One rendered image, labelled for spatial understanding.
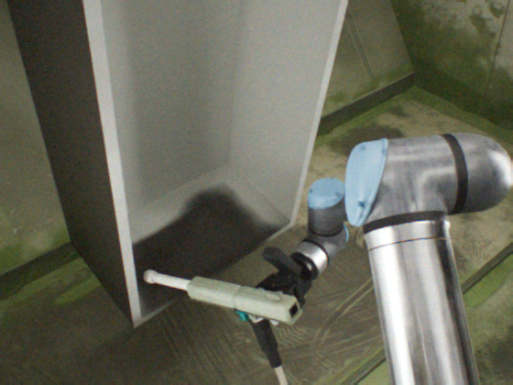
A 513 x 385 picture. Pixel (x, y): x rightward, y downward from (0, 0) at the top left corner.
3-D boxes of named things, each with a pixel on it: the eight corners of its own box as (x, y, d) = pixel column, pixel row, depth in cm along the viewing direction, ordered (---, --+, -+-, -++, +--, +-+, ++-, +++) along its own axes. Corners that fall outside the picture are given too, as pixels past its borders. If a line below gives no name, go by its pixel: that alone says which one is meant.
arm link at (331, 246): (320, 208, 142) (319, 236, 148) (295, 234, 134) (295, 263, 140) (352, 219, 138) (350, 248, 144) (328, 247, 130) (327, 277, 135)
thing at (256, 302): (324, 369, 119) (295, 289, 110) (313, 385, 116) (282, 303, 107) (180, 324, 151) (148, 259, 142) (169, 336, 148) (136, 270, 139)
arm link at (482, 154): (544, 117, 72) (393, 176, 139) (455, 126, 71) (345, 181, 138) (558, 203, 71) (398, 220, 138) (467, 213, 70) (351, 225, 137)
